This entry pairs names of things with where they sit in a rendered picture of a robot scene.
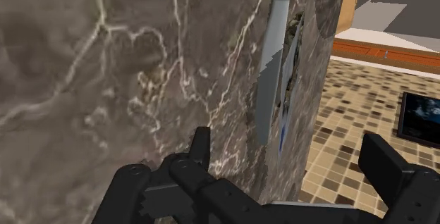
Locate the dark framed wall picture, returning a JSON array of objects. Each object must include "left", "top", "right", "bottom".
[{"left": 396, "top": 92, "right": 440, "bottom": 149}]

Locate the orange wooden cabinet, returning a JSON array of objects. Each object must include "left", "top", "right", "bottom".
[{"left": 329, "top": 27, "right": 440, "bottom": 77}]

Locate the grey knife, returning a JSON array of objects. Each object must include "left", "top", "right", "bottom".
[{"left": 255, "top": 0, "right": 295, "bottom": 146}]

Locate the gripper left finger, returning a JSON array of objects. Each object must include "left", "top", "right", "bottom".
[{"left": 90, "top": 125, "right": 272, "bottom": 224}]

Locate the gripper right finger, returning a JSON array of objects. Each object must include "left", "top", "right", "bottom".
[{"left": 357, "top": 132, "right": 440, "bottom": 224}]

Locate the flat book with printed cover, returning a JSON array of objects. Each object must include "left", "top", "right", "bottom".
[{"left": 277, "top": 10, "right": 306, "bottom": 156}]

